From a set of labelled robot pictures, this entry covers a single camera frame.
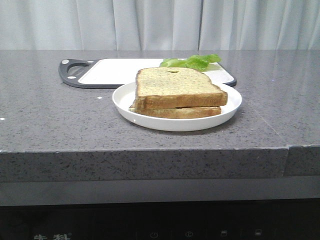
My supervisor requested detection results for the bread slice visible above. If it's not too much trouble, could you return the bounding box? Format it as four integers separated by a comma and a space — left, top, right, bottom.
132, 67, 228, 110
128, 100, 222, 119

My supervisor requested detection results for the white cutting board black rim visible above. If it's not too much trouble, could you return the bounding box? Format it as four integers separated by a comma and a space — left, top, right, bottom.
58, 57, 237, 90

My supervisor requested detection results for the grey curtain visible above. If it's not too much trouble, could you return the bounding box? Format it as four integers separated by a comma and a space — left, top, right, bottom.
0, 0, 320, 51

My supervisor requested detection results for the white round plate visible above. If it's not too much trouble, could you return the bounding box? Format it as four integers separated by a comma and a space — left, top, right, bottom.
112, 82, 243, 132

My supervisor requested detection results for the black appliance control panel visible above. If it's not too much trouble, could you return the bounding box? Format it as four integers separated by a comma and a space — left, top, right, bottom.
0, 198, 320, 240

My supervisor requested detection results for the green lettuce leaf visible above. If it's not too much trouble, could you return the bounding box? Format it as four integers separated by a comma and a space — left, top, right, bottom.
159, 54, 221, 72

